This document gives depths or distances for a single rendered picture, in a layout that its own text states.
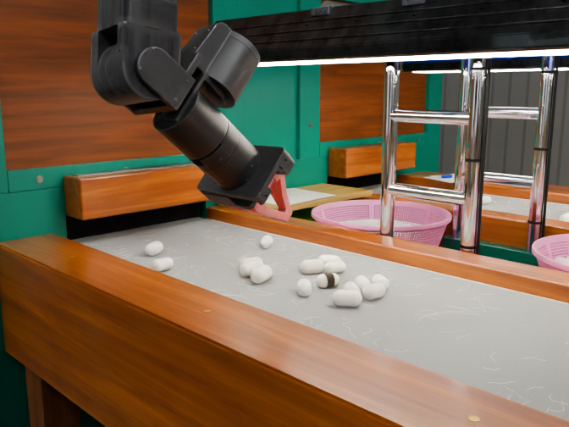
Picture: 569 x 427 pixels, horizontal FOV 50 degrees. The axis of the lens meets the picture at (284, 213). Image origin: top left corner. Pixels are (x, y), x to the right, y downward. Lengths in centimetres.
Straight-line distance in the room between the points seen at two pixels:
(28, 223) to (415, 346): 67
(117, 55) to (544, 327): 53
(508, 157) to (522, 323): 184
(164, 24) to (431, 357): 41
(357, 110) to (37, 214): 87
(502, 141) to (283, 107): 134
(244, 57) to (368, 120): 105
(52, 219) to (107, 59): 55
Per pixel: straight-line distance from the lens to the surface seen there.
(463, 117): 94
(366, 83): 164
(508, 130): 256
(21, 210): 107
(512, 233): 122
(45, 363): 97
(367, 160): 154
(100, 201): 106
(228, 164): 63
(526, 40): 69
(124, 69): 56
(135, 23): 57
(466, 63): 121
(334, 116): 154
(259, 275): 83
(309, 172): 147
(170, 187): 113
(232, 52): 63
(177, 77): 57
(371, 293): 78
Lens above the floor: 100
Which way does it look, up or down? 11 degrees down
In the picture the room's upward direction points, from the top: straight up
